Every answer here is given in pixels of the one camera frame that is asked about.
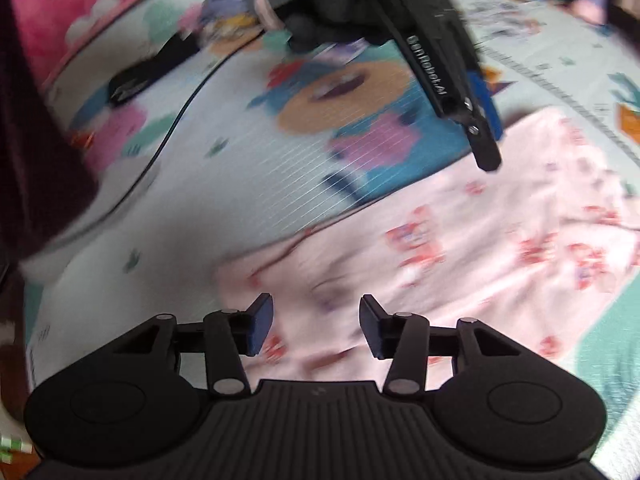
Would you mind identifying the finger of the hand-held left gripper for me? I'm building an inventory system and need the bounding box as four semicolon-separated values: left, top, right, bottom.
462;71;504;172

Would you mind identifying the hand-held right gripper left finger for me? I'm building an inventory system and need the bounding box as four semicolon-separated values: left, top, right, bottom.
112;293;274;400

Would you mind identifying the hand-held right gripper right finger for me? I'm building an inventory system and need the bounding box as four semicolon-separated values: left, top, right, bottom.
360;294;524;399

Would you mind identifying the pink printed garment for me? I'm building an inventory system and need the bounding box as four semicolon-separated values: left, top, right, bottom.
215;106;640;376

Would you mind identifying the cartoon printed play mat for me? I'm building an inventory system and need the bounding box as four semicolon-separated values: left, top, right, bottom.
20;0;640;476

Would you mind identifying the dark maroon cloth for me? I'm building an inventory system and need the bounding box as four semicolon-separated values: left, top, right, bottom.
0;0;103;271

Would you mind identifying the pink pillow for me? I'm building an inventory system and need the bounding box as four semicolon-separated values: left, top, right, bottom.
9;0;206;92

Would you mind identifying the black cable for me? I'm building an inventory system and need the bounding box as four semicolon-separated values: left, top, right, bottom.
107;30;266;218

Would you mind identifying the black strap on mat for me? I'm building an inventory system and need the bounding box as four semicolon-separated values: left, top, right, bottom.
108;34;202;107

